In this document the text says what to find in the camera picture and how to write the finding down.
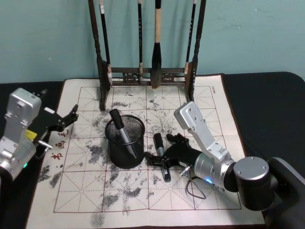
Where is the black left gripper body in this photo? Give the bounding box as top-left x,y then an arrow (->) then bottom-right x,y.
25,107 -> 64,160

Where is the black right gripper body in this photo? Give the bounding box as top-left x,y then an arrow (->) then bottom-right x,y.
163,144 -> 201,168

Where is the black and grey marker pen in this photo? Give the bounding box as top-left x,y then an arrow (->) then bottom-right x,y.
153,133 -> 172,183
109,108 -> 139,159

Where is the black mesh pen holder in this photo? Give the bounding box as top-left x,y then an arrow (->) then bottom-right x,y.
104,114 -> 146,169

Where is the dark wooden brush rack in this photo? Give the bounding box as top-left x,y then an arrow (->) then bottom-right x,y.
87,0 -> 207,112

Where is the beige gridded calligraphy mat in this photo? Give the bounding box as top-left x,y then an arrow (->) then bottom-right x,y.
25,72 -> 266,229

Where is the thin black calligraphy brush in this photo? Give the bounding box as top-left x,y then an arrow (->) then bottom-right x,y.
183,0 -> 198,75
137,0 -> 144,84
98,0 -> 113,90

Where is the black table cloth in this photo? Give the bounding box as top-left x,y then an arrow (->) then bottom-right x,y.
0,71 -> 305,229

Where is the thin dark right gripper cable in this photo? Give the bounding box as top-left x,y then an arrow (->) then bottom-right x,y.
179,166 -> 207,200

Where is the large tan handled calligraphy brush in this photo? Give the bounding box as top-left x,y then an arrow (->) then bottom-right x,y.
150,0 -> 163,90

